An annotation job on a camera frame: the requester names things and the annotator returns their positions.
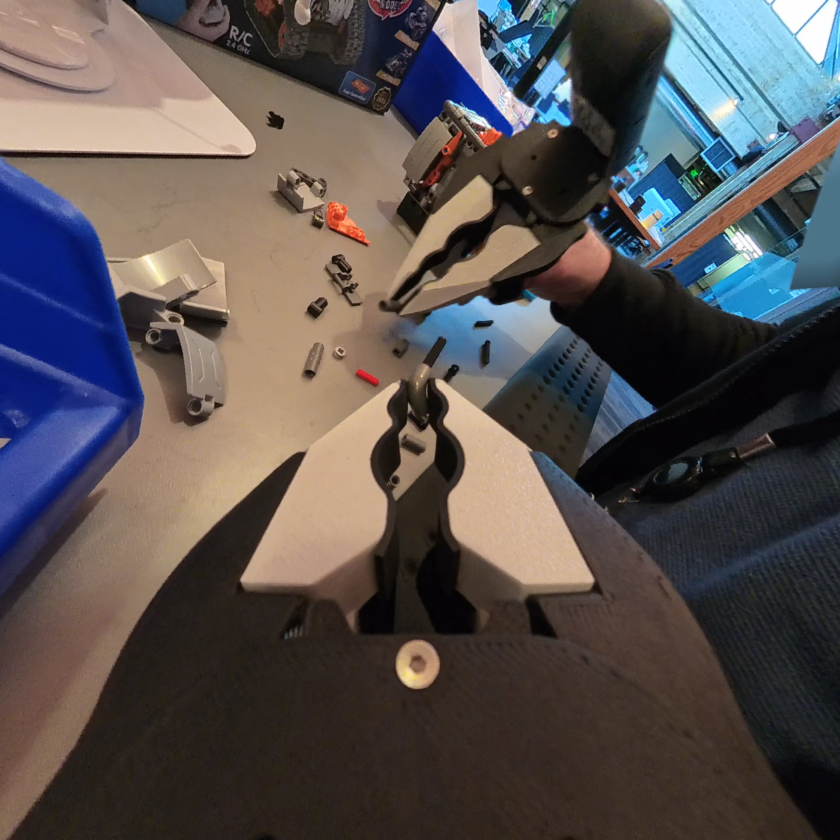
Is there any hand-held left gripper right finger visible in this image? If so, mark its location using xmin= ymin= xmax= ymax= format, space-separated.
xmin=427 ymin=379 xmax=595 ymax=614

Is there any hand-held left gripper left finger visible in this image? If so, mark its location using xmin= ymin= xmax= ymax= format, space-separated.
xmin=240 ymin=381 xmax=411 ymax=614

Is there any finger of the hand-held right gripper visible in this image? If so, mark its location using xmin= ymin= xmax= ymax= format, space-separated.
xmin=387 ymin=222 xmax=546 ymax=317
xmin=384 ymin=172 xmax=501 ymax=309

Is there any blue plastic bin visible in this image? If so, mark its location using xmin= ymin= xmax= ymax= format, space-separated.
xmin=0 ymin=157 xmax=145 ymax=618

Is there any person's right forearm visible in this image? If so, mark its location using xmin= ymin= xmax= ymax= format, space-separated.
xmin=550 ymin=252 xmax=788 ymax=408

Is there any grey orange toy model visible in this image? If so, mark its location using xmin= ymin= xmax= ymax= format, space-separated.
xmin=402 ymin=100 xmax=503 ymax=198

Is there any orange toy wedge piece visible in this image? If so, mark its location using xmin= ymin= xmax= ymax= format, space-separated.
xmin=326 ymin=201 xmax=371 ymax=247

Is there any grey toy hinge assembly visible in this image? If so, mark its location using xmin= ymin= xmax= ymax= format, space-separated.
xmin=325 ymin=262 xmax=364 ymax=307

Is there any black perforated board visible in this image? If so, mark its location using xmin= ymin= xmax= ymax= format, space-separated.
xmin=482 ymin=328 xmax=614 ymax=480

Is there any blue parts bin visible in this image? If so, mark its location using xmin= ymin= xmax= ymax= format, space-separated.
xmin=392 ymin=29 xmax=516 ymax=139

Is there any black badge reel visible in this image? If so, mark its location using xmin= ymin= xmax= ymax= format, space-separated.
xmin=640 ymin=453 xmax=706 ymax=505

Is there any grey curved toy panel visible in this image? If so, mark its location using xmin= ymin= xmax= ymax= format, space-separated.
xmin=146 ymin=314 xmax=228 ymax=419

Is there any blue picture box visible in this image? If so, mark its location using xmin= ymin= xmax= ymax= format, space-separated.
xmin=134 ymin=0 xmax=447 ymax=116

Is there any white metal stand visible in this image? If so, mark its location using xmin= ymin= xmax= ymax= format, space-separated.
xmin=0 ymin=0 xmax=257 ymax=158

